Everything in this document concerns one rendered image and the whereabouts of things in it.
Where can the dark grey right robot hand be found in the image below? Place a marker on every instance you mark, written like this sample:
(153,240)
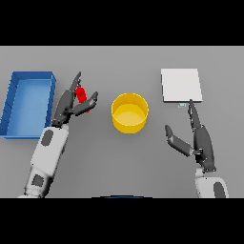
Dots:
(202,143)

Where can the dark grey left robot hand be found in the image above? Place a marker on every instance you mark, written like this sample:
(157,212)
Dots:
(65,105)

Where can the red beaker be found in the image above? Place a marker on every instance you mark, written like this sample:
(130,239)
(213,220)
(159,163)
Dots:
(81,95)

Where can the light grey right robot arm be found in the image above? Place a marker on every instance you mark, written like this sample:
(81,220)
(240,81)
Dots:
(210,186)

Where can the pale square measuring scale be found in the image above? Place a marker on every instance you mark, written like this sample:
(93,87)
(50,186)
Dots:
(181,85)

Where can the yellow bowl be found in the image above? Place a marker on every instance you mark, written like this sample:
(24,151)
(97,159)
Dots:
(129,112)

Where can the blue tray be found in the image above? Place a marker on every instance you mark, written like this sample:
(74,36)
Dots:
(28,105)

